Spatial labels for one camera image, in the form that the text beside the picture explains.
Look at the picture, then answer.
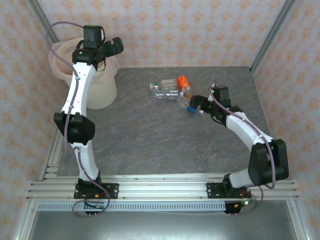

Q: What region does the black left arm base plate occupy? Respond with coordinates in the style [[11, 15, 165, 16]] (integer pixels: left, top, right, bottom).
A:
[[73, 183, 120, 200]]

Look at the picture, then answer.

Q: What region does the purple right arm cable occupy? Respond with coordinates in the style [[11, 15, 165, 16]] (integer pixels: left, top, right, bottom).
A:
[[208, 79, 277, 216]]

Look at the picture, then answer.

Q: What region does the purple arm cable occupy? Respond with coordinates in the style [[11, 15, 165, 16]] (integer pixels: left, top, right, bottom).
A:
[[208, 79, 277, 216], [46, 21, 111, 218]]

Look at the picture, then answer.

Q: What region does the clear bottle blue white cap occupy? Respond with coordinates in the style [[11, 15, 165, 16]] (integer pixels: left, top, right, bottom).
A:
[[150, 90, 185, 101]]

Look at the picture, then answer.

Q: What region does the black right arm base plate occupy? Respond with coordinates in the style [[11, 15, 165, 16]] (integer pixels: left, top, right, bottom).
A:
[[206, 182, 252, 200]]

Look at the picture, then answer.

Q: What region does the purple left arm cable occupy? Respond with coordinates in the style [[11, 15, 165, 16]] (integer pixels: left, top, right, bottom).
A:
[[46, 21, 111, 218]]

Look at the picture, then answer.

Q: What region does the blue label bottle white cap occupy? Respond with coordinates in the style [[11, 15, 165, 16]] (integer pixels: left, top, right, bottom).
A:
[[175, 96, 205, 118]]

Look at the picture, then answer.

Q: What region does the orange label bottle brown cap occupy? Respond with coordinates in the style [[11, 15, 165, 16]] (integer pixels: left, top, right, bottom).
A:
[[176, 74, 195, 99]]

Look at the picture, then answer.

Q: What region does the white plastic bin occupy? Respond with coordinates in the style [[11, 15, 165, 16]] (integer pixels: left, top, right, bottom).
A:
[[48, 37, 118, 110]]

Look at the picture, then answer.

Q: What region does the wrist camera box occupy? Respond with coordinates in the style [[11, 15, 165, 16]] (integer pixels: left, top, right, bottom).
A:
[[82, 24, 104, 49], [210, 84, 230, 101]]

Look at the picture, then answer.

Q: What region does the aluminium corner post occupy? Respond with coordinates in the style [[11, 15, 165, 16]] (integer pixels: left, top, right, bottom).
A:
[[26, 0, 61, 45], [249, 0, 298, 76]]

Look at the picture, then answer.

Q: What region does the clear bottle green white cap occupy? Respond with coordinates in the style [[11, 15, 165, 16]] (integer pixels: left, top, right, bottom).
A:
[[148, 78, 179, 92]]

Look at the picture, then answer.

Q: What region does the white slotted cable duct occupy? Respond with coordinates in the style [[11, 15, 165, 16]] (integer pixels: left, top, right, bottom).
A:
[[37, 201, 227, 212]]

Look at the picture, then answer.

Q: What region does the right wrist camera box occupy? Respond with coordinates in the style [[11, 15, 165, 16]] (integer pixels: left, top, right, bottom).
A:
[[210, 84, 230, 101]]

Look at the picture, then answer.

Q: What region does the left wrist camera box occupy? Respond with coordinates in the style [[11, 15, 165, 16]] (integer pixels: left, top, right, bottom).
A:
[[82, 24, 104, 49]]

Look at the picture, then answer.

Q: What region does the aluminium mounting rail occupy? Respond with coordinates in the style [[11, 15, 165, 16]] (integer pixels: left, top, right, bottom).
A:
[[26, 172, 300, 201]]

